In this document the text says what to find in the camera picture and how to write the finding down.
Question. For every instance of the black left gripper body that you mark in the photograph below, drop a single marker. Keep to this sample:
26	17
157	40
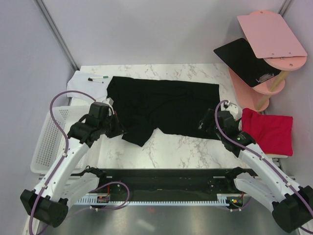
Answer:
110	127

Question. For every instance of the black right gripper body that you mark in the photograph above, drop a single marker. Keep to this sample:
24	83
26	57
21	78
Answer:
212	129

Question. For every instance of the black t-shirt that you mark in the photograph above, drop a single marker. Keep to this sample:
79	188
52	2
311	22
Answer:
173	107

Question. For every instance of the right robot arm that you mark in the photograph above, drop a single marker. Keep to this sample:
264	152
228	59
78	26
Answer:
290	204

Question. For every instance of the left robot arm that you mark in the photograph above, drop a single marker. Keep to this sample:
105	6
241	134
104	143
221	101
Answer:
51	199

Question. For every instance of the pink wooden shelf stand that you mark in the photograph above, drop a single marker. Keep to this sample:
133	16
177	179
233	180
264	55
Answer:
272	40

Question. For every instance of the white paper sheet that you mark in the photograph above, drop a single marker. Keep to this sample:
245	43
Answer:
96	89

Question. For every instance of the red folded t-shirt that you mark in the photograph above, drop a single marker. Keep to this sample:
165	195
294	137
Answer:
271	132

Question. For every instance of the green capped marker pen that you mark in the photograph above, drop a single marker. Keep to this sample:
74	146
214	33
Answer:
94	78

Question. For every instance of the white folded t-shirt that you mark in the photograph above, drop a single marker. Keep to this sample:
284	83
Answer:
276	156

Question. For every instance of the white plastic basket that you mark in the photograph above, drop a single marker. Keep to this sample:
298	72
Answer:
51	142

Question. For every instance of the black clipboard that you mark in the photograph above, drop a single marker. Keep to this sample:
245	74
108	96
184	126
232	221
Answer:
239	57

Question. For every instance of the white slotted cable duct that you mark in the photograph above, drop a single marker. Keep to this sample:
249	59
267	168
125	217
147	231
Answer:
95	200

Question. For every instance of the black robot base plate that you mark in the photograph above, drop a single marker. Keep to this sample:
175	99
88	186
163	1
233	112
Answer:
169	184

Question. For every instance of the aluminium frame post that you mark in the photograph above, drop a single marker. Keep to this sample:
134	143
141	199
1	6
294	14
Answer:
56	33

